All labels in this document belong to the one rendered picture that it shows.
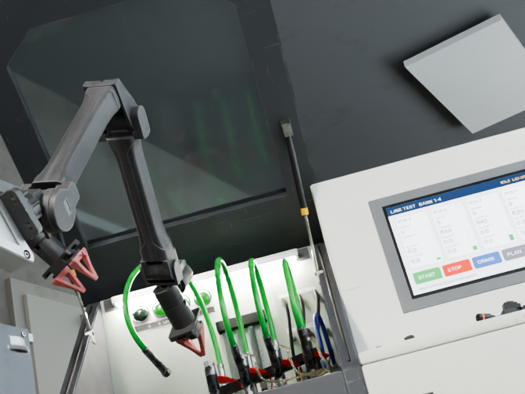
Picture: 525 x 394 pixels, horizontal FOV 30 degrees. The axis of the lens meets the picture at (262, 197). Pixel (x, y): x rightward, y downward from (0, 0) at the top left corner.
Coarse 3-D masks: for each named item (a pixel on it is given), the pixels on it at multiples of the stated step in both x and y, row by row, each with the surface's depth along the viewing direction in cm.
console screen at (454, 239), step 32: (416, 192) 255; (448, 192) 253; (480, 192) 251; (512, 192) 249; (384, 224) 251; (416, 224) 249; (448, 224) 247; (480, 224) 245; (512, 224) 243; (416, 256) 243; (448, 256) 241; (480, 256) 239; (512, 256) 238; (416, 288) 238; (448, 288) 236; (480, 288) 234
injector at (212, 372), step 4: (212, 368) 236; (208, 372) 235; (212, 372) 235; (208, 376) 235; (212, 376) 235; (216, 376) 236; (208, 380) 235; (212, 380) 235; (216, 380) 235; (208, 384) 235; (212, 384) 232; (216, 384) 234; (208, 388) 235; (212, 388) 232; (216, 388) 234; (212, 392) 233; (216, 392) 233
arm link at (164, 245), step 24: (144, 120) 205; (120, 144) 206; (120, 168) 209; (144, 168) 211; (144, 192) 211; (144, 216) 214; (144, 240) 217; (168, 240) 221; (144, 264) 221; (168, 264) 219
